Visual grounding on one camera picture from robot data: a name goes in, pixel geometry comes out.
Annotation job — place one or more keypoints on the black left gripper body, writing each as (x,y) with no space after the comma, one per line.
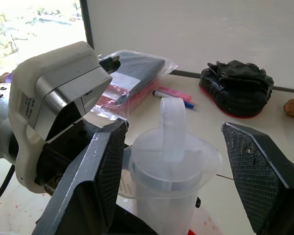
(56,156)

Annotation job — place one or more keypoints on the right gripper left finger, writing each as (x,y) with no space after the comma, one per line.
(83,186)

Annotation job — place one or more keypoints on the pink highlighter marker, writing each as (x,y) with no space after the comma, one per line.
(176,92)

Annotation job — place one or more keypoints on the clear bag with dark contents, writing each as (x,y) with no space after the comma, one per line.
(137,76)

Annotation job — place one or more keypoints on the dark window frame post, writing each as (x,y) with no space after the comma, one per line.
(87,24)

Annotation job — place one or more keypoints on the black punch mitt red base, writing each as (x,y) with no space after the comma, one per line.
(235,90)

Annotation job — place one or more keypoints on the translucent plastic measuring jug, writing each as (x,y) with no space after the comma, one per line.
(166,171)

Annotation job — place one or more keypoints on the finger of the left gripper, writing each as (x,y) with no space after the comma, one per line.
(198,202)
(129,224)

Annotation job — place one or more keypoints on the blue whiteboard marker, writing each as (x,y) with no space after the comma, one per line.
(189,105)

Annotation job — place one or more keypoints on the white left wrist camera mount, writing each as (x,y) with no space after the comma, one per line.
(63,73)

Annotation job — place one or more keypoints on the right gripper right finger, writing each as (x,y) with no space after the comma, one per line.
(259,176)

